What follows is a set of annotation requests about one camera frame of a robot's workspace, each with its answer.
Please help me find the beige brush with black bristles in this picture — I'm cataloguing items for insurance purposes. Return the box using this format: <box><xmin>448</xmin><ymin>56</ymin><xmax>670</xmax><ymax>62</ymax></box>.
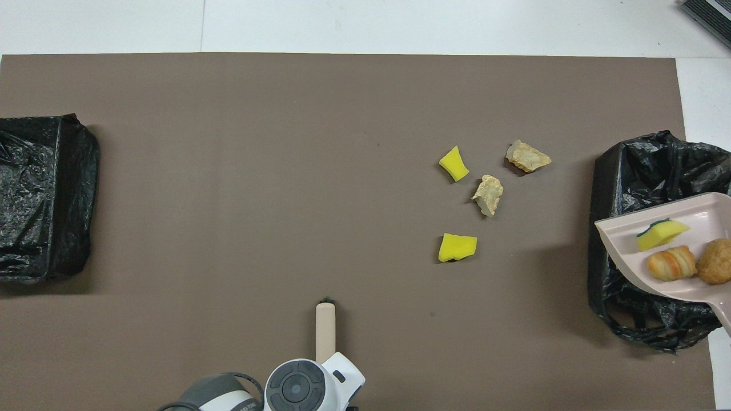
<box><xmin>315</xmin><ymin>297</ymin><xmax>338</xmax><ymax>364</ymax></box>

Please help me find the beige plastic dustpan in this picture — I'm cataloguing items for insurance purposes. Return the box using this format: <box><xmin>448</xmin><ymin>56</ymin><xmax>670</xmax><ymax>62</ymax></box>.
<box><xmin>594</xmin><ymin>192</ymin><xmax>731</xmax><ymax>337</ymax></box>

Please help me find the green and yellow sponge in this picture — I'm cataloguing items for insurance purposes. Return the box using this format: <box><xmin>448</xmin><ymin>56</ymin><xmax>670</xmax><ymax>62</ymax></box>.
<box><xmin>637</xmin><ymin>218</ymin><xmax>690</xmax><ymax>252</ymax></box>

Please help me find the brown oval toy bun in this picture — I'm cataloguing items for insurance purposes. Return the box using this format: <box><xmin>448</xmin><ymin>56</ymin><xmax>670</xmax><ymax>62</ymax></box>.
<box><xmin>696</xmin><ymin>239</ymin><xmax>731</xmax><ymax>285</ymax></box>

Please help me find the open crumpled black bag bin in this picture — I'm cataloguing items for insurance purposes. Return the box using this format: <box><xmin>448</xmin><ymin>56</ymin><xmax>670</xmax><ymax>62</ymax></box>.
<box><xmin>588</xmin><ymin>130</ymin><xmax>731</xmax><ymax>353</ymax></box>

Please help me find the smooth black bag bin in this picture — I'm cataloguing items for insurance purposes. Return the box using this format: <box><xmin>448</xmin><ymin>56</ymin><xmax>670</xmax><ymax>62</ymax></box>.
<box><xmin>0</xmin><ymin>113</ymin><xmax>101</xmax><ymax>284</ymax></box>

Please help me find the yellow wedge sponge piece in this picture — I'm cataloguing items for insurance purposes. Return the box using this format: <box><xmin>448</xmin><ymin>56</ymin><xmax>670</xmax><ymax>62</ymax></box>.
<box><xmin>439</xmin><ymin>146</ymin><xmax>470</xmax><ymax>182</ymax></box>

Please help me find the yellow rectangular sponge piece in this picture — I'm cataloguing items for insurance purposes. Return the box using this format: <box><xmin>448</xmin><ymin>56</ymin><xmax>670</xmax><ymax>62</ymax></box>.
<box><xmin>438</xmin><ymin>233</ymin><xmax>477</xmax><ymax>263</ymax></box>

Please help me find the pale beige crumpled chunk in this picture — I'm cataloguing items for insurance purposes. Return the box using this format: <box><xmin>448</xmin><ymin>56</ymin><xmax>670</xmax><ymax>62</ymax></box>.
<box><xmin>506</xmin><ymin>140</ymin><xmax>552</xmax><ymax>173</ymax></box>
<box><xmin>472</xmin><ymin>175</ymin><xmax>504</xmax><ymax>217</ymax></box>

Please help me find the brown table mat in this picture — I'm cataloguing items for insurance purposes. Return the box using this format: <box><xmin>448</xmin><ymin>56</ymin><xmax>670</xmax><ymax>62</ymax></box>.
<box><xmin>0</xmin><ymin>53</ymin><xmax>717</xmax><ymax>411</ymax></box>

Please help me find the dark grey ribbed device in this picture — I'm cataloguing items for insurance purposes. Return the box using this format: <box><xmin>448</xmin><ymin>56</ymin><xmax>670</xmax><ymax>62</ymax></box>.
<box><xmin>680</xmin><ymin>0</ymin><xmax>731</xmax><ymax>49</ymax></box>

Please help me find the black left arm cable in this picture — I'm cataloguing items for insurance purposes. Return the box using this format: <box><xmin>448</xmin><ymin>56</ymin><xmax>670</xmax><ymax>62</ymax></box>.
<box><xmin>157</xmin><ymin>372</ymin><xmax>266</xmax><ymax>411</ymax></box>

